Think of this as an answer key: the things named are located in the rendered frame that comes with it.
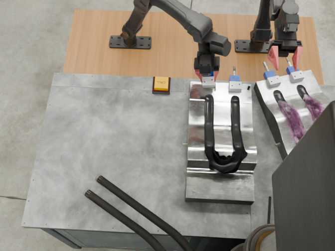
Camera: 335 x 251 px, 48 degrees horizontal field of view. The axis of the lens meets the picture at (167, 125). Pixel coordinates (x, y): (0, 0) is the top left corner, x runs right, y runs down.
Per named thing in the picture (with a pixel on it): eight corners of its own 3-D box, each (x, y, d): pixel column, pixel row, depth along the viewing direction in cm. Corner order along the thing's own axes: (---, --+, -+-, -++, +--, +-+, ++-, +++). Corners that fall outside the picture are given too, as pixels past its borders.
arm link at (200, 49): (218, 50, 147) (218, 34, 142) (210, 58, 144) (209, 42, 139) (204, 46, 151) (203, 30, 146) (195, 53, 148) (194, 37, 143)
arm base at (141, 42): (149, 39, 173) (150, 27, 176) (106, 37, 174) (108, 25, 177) (150, 49, 180) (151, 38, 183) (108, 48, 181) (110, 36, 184)
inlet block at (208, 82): (203, 59, 163) (202, 55, 158) (214, 58, 162) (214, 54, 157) (203, 88, 161) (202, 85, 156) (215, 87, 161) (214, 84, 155)
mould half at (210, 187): (189, 91, 170) (190, 75, 158) (247, 94, 170) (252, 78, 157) (185, 201, 149) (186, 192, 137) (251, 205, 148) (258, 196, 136)
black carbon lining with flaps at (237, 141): (203, 96, 161) (205, 84, 153) (241, 98, 161) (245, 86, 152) (202, 174, 146) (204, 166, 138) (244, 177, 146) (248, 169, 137)
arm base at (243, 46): (281, 43, 172) (280, 31, 175) (237, 42, 173) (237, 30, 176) (277, 54, 179) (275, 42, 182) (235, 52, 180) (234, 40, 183)
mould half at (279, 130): (253, 87, 171) (258, 74, 161) (306, 76, 174) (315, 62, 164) (295, 193, 150) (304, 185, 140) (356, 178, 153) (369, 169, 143)
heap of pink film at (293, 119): (272, 102, 161) (277, 92, 154) (311, 93, 163) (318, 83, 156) (296, 157, 151) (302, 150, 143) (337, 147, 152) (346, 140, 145)
